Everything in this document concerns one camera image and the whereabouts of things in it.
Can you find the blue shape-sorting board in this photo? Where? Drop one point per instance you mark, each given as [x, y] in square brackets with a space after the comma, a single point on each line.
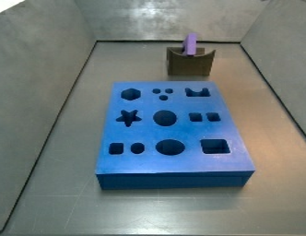
[170, 138]

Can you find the black curved holder stand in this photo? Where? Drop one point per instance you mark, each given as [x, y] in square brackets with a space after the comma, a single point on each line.
[188, 65]

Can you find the purple double-square block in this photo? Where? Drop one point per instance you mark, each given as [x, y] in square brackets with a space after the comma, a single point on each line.
[190, 44]

